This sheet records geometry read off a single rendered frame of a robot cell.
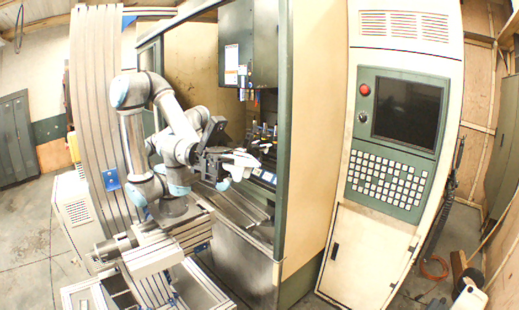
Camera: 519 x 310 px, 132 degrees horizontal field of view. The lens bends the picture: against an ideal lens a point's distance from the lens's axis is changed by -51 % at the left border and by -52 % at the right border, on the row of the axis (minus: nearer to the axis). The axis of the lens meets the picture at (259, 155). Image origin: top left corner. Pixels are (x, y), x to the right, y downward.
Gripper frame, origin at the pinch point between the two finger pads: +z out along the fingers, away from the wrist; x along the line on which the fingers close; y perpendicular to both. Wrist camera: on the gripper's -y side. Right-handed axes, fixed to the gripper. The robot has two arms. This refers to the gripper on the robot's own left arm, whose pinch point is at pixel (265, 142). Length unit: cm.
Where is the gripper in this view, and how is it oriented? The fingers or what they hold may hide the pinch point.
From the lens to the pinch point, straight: 157.4
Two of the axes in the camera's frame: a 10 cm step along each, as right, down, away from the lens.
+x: 6.7, 2.6, -6.9
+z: 7.4, -2.7, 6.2
